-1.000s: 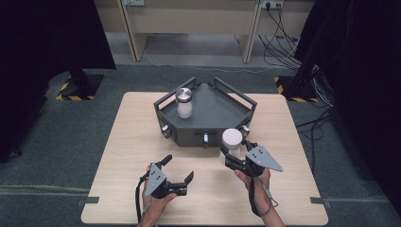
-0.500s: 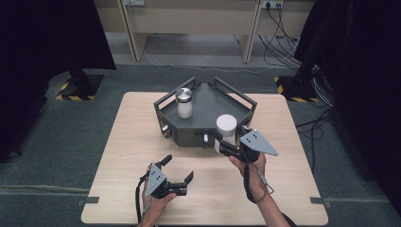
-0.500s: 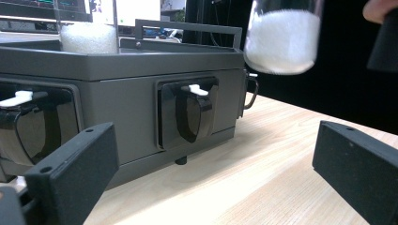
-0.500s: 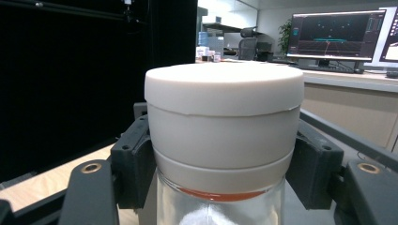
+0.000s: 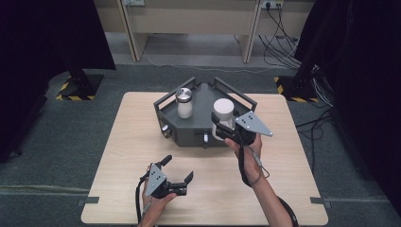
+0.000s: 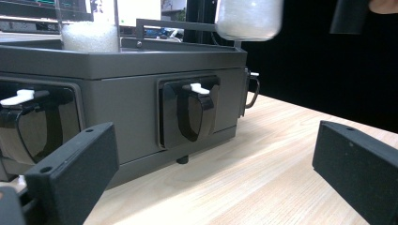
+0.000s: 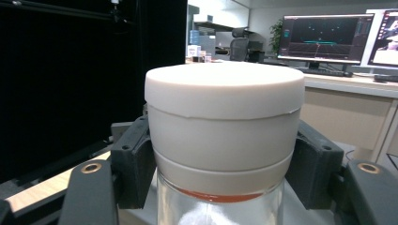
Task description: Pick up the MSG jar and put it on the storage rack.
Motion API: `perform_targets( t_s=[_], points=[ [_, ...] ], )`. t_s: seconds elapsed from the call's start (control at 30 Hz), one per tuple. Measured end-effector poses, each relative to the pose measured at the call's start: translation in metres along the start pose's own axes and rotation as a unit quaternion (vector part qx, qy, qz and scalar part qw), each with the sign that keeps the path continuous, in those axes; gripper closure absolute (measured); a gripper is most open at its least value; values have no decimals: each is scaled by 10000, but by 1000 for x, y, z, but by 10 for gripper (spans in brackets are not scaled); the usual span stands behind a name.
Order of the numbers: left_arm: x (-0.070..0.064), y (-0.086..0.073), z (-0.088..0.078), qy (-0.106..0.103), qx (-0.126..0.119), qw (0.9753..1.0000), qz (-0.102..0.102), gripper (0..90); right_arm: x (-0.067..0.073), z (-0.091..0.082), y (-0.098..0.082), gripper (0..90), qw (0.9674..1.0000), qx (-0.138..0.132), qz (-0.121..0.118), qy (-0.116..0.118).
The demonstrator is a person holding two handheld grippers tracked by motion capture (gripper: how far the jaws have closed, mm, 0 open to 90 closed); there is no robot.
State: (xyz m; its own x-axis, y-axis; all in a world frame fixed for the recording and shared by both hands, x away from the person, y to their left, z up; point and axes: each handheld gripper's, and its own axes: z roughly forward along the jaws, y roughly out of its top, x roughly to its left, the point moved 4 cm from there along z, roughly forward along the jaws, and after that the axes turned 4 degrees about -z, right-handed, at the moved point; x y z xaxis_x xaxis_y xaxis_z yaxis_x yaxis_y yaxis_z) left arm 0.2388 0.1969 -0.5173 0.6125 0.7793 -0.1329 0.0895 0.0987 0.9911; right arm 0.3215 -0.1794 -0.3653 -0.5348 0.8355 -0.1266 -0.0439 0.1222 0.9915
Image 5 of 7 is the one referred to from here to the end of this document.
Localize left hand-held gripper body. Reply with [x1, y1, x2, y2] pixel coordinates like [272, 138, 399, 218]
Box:
[145, 163, 187, 200]

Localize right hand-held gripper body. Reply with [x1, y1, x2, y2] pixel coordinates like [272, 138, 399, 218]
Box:
[217, 111, 274, 147]

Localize white jar with beige lid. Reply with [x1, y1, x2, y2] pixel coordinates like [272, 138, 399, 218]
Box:
[211, 97, 236, 141]

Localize dark grey corner rack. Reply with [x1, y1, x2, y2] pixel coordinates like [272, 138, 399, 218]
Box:
[153, 76, 258, 149]

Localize glass jar with metal lid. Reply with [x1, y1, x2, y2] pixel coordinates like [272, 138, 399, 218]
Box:
[175, 87, 194, 120]

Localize person's left hand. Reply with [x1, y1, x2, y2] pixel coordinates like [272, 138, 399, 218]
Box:
[141, 165, 178, 216]

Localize person's right hand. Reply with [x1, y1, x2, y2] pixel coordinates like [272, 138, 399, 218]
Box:
[224, 133, 264, 187]

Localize black striped-edge stand base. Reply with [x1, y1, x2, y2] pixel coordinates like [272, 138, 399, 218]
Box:
[273, 75, 320, 104]
[55, 73, 105, 102]

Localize dark tape strip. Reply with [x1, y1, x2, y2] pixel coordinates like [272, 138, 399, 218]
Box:
[77, 196, 100, 208]
[309, 196, 333, 209]

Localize beige desk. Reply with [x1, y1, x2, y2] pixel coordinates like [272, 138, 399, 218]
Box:
[94, 0, 316, 64]

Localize black curtain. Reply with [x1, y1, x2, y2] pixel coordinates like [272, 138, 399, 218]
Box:
[0, 0, 116, 164]
[293, 0, 401, 219]

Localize white power strip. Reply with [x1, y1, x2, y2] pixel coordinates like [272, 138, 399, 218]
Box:
[260, 0, 285, 10]

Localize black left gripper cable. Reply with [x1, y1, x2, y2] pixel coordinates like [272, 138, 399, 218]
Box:
[134, 174, 151, 225]

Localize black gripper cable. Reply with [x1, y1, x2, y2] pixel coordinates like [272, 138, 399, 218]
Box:
[134, 174, 151, 225]
[237, 145, 300, 227]

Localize thin grey left gripper cable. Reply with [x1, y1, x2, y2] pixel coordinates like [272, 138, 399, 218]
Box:
[141, 201, 152, 220]

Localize thin grey gripper cable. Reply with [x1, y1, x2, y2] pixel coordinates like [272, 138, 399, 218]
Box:
[250, 145, 271, 187]
[141, 201, 152, 220]

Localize thin grey right gripper cable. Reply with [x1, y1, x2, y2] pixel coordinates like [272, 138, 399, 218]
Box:
[250, 145, 271, 187]

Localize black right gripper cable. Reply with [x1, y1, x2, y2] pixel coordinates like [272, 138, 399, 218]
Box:
[237, 145, 300, 227]

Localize white cable on floor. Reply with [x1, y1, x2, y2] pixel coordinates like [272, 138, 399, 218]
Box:
[141, 49, 299, 76]

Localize black floor cables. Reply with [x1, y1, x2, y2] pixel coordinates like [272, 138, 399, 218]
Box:
[295, 70, 336, 173]

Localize bundle of black cables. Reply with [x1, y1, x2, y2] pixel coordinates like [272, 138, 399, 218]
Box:
[258, 4, 304, 71]

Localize white wall socket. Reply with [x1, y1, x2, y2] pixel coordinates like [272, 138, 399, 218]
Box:
[123, 0, 147, 8]

